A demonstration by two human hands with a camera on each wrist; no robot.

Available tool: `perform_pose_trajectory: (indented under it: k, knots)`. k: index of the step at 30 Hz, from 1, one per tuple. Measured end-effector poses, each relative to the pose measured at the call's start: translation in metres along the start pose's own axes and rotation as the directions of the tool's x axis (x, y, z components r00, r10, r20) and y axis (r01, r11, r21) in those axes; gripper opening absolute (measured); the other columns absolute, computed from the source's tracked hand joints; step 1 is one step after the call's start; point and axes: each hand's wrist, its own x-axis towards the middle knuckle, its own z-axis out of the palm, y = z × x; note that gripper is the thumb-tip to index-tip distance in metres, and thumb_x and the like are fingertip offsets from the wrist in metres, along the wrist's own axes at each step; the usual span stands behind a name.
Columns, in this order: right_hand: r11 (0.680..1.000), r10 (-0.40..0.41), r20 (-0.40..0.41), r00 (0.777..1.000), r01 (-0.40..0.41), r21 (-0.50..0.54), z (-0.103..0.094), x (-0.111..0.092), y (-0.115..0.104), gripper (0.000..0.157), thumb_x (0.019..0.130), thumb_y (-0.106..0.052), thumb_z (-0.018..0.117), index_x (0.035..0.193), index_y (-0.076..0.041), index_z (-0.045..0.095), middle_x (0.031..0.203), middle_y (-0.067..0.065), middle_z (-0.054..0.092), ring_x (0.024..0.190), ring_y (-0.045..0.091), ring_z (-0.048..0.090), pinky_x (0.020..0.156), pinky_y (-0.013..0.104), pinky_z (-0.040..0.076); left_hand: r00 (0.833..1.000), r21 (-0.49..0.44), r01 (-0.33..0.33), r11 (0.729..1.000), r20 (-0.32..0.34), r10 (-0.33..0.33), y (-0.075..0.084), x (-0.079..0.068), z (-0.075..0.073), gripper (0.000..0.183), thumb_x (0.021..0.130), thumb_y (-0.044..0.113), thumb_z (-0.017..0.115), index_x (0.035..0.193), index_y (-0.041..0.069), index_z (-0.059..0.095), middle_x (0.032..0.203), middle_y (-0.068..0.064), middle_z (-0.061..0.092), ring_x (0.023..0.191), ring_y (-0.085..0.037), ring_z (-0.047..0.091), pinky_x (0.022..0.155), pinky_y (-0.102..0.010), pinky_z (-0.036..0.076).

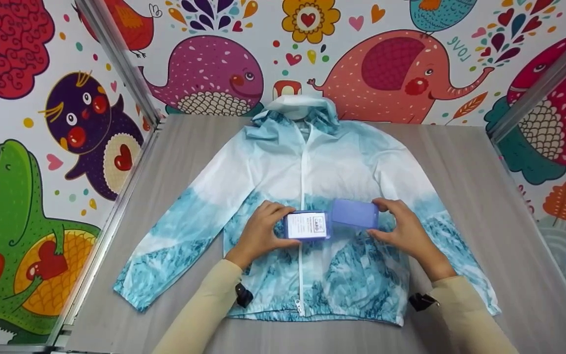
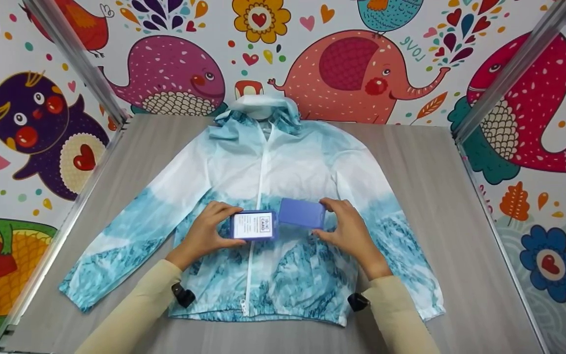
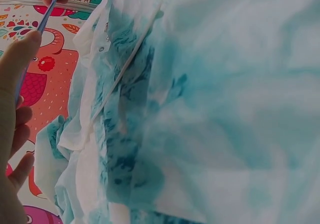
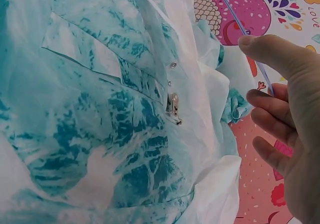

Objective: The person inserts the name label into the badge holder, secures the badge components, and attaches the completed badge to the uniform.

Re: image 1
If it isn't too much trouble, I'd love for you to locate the person's right hand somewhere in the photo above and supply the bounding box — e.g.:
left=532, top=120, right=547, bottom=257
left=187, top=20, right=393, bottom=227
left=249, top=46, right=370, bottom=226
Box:
left=367, top=198, right=457, bottom=282

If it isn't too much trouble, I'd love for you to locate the person's left hand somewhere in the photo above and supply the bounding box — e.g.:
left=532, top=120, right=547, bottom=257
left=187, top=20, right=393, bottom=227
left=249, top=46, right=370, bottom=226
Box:
left=224, top=200, right=297, bottom=270

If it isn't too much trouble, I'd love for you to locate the plain translucent blue card holder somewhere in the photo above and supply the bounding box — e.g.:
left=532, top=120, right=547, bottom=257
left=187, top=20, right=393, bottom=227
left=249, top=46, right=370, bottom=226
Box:
left=331, top=199, right=380, bottom=231

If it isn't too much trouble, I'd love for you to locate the blue card holder white label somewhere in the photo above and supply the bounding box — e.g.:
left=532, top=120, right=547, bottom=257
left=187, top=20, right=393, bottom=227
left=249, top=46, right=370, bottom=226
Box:
left=284, top=210, right=333, bottom=241

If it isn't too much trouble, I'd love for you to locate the person's right forearm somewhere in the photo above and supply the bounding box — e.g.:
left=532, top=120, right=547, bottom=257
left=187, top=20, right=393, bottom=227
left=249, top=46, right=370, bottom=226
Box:
left=427, top=275, right=520, bottom=354

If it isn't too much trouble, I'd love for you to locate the person's left forearm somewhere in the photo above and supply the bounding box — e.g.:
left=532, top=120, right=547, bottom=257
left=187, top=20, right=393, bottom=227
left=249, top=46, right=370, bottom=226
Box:
left=152, top=259, right=244, bottom=354

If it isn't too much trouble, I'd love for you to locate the black wrist band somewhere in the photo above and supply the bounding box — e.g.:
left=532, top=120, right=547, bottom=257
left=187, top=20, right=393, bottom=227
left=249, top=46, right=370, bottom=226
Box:
left=408, top=293, right=439, bottom=312
left=235, top=282, right=255, bottom=309

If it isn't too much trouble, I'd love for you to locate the white and blue hooded jacket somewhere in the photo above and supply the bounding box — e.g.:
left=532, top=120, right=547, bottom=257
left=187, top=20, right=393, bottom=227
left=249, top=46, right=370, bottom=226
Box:
left=113, top=95, right=502, bottom=327

